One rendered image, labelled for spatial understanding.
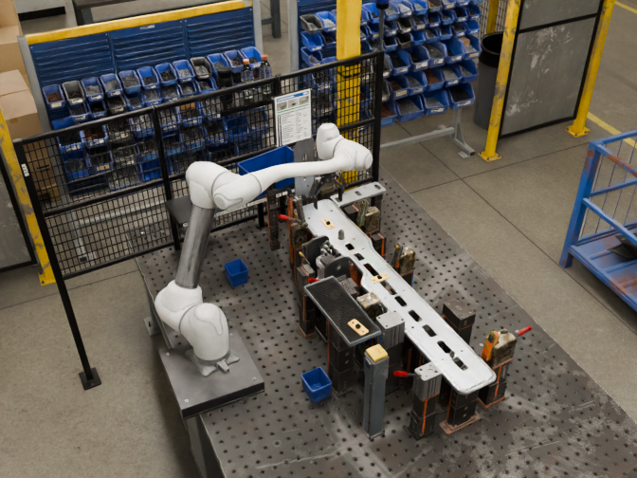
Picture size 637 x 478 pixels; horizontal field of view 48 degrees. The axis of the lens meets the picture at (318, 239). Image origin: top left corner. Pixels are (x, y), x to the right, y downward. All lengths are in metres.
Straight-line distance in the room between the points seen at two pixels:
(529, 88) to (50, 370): 4.04
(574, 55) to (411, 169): 1.56
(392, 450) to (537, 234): 2.70
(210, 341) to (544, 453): 1.41
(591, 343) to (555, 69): 2.44
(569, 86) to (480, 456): 3.93
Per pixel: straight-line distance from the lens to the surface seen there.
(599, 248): 5.03
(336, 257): 3.07
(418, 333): 3.00
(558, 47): 6.06
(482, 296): 3.66
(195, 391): 3.13
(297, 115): 3.83
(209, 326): 3.05
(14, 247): 4.93
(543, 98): 6.19
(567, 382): 3.36
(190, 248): 3.10
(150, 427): 4.04
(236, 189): 2.89
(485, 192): 5.66
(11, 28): 7.01
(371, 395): 2.82
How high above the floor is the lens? 3.12
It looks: 38 degrees down
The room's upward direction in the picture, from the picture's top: 1 degrees counter-clockwise
